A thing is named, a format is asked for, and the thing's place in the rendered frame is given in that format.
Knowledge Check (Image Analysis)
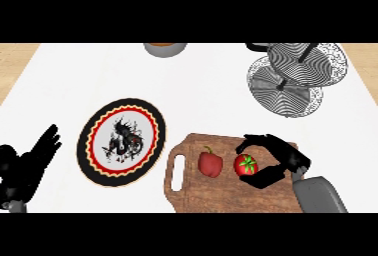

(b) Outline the grey bowl with orange contents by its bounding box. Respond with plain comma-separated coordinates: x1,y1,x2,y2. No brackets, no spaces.
143,42,189,59

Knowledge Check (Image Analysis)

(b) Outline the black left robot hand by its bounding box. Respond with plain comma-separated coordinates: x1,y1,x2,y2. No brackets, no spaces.
0,124,63,210

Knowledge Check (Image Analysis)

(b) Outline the red bell pepper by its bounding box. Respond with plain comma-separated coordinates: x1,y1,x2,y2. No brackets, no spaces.
198,146,224,179

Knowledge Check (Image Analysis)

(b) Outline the red tomato with green stem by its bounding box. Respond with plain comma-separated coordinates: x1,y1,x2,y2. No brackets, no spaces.
232,153,260,177

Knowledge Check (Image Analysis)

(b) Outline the brown wooden cutting board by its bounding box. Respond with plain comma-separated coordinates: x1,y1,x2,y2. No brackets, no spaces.
162,132,307,214

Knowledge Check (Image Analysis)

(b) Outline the round black red patterned plate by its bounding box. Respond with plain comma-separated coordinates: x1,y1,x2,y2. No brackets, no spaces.
75,97,168,188

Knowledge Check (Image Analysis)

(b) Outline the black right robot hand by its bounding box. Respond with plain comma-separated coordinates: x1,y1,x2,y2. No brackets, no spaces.
235,133,313,190

